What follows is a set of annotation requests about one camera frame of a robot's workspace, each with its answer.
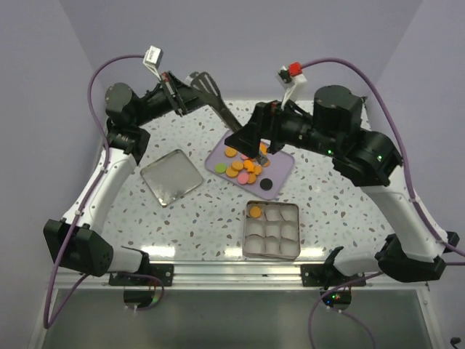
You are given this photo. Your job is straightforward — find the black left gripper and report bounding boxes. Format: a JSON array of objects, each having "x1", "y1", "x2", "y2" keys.
[{"x1": 133, "y1": 71, "x2": 217, "y2": 127}]

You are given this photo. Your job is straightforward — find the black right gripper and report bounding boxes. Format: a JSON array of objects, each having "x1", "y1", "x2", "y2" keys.
[{"x1": 226, "y1": 93, "x2": 343, "y2": 158}]

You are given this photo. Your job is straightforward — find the orange flower cookie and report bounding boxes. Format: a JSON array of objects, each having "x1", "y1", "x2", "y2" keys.
[{"x1": 249, "y1": 206, "x2": 262, "y2": 219}]

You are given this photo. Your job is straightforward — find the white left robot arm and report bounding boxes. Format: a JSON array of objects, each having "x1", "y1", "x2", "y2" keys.
[{"x1": 44, "y1": 71, "x2": 241, "y2": 286}]

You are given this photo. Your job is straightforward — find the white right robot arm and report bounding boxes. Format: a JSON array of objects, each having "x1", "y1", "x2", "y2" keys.
[{"x1": 225, "y1": 85, "x2": 459, "y2": 286}]

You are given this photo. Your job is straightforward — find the orange fish cookie right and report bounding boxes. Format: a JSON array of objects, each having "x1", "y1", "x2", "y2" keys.
[{"x1": 259, "y1": 143, "x2": 267, "y2": 154}]

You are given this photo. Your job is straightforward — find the orange fish cookie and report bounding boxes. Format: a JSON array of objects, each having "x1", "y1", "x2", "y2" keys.
[
  {"x1": 243, "y1": 160, "x2": 262, "y2": 175},
  {"x1": 259, "y1": 143, "x2": 267, "y2": 154}
]

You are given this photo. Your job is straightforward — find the orange fish cookie middle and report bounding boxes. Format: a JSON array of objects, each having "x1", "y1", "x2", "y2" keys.
[{"x1": 243, "y1": 160, "x2": 262, "y2": 175}]

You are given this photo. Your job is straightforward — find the orange plain cookie bottom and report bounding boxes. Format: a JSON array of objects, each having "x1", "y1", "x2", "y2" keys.
[{"x1": 247, "y1": 173, "x2": 256, "y2": 184}]

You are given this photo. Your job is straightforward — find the lilac plastic tray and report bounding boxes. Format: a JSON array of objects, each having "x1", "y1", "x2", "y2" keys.
[{"x1": 204, "y1": 132, "x2": 295, "y2": 200}]

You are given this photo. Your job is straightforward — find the black sandwich cookie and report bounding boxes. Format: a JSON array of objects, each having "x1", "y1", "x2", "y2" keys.
[{"x1": 259, "y1": 178, "x2": 273, "y2": 191}]

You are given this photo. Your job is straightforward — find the orange round cookie middle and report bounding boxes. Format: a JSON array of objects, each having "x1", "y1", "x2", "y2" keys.
[{"x1": 231, "y1": 161, "x2": 244, "y2": 172}]

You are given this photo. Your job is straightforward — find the orange round cookie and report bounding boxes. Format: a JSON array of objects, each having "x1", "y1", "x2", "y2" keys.
[
  {"x1": 225, "y1": 167, "x2": 239, "y2": 178},
  {"x1": 225, "y1": 147, "x2": 237, "y2": 158},
  {"x1": 231, "y1": 161, "x2": 244, "y2": 172}
]

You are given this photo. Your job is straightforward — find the pink round cookie lower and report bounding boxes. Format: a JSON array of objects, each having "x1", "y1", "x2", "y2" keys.
[{"x1": 237, "y1": 172, "x2": 249, "y2": 185}]

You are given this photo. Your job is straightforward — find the orange round cookie top left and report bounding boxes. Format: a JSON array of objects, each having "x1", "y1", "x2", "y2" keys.
[{"x1": 225, "y1": 147, "x2": 237, "y2": 158}]

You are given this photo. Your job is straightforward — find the orange round cookie lower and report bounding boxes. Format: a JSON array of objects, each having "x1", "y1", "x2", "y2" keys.
[{"x1": 225, "y1": 167, "x2": 239, "y2": 178}]

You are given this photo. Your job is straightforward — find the green round cookie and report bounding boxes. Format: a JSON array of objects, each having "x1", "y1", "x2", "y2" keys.
[{"x1": 214, "y1": 163, "x2": 227, "y2": 174}]

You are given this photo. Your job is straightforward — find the square cookie tin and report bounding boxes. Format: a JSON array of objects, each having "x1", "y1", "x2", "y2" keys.
[{"x1": 242, "y1": 201, "x2": 301, "y2": 260}]

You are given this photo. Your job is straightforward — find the silver tin lid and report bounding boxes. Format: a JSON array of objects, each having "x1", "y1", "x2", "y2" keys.
[{"x1": 140, "y1": 149, "x2": 203, "y2": 207}]

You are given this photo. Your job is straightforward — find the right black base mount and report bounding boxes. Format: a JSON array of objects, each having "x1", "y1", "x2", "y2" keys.
[{"x1": 300, "y1": 246, "x2": 359, "y2": 290}]

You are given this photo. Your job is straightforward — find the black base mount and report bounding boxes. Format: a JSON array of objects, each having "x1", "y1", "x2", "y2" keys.
[
  {"x1": 108, "y1": 263, "x2": 174, "y2": 287},
  {"x1": 300, "y1": 246, "x2": 359, "y2": 290}
]

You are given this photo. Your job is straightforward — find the aluminium mounting rail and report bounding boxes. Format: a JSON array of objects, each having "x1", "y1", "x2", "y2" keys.
[{"x1": 55, "y1": 260, "x2": 431, "y2": 290}]

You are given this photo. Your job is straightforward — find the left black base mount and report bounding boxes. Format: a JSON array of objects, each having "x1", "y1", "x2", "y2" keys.
[{"x1": 108, "y1": 263, "x2": 174, "y2": 287}]

